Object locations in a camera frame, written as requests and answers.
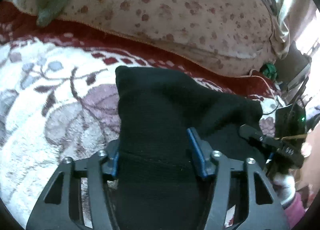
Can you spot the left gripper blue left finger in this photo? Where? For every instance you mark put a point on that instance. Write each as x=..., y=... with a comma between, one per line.
x=59, y=205

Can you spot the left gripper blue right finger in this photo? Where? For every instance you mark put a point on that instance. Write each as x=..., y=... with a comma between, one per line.
x=209, y=163

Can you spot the black pants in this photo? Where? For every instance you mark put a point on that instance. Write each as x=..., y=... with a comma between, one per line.
x=158, y=187

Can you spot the right hand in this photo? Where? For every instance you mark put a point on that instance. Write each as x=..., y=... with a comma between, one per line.
x=284, y=186

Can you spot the black device with green light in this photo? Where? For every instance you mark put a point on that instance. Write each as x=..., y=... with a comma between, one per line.
x=290, y=121

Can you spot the green object beside bed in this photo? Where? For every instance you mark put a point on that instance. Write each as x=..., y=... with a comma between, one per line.
x=269, y=70

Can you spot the floral white red bedspread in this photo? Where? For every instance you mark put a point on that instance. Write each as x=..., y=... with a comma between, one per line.
x=59, y=97

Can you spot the beige spotted quilt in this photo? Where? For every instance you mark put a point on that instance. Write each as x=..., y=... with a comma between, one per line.
x=229, y=37

